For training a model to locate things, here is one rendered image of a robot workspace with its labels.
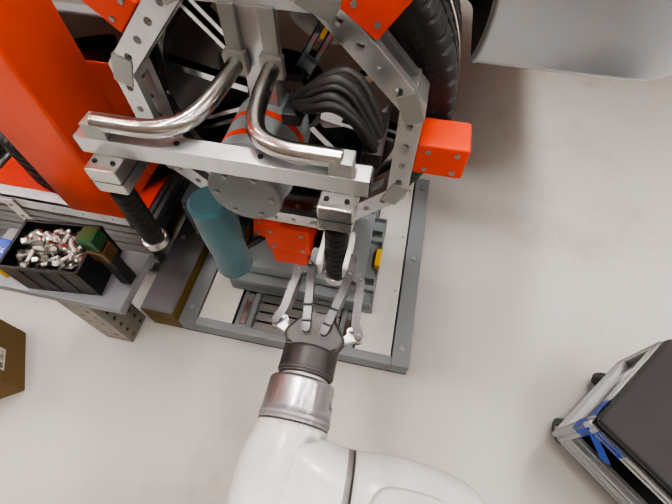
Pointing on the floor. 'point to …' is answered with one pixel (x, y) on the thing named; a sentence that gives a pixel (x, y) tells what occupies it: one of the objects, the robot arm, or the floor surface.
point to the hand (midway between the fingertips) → (336, 252)
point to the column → (111, 325)
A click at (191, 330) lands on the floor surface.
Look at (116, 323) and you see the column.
